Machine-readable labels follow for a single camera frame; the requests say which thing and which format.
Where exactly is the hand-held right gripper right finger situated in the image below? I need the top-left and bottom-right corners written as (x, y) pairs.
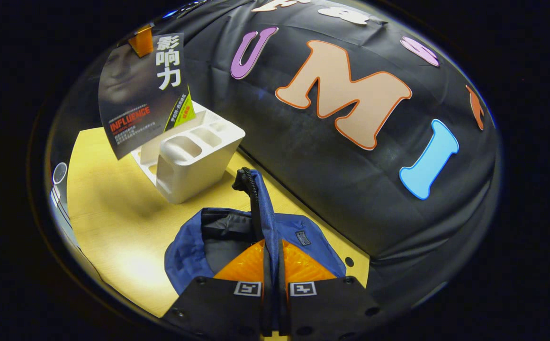
top-left (282, 239), bottom-right (387, 341)

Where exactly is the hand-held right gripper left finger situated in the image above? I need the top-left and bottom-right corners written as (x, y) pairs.
top-left (161, 239), bottom-right (267, 341)

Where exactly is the blue schoolbag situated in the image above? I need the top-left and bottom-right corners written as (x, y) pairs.
top-left (164, 168), bottom-right (347, 332)

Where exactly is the dark grey book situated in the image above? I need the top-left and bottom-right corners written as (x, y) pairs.
top-left (98, 32), bottom-right (196, 160)

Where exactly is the white bookshelf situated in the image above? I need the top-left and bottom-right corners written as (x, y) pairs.
top-left (130, 102), bottom-right (246, 204)

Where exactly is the black backdrop cloth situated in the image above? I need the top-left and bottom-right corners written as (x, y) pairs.
top-left (47, 0), bottom-right (500, 294)

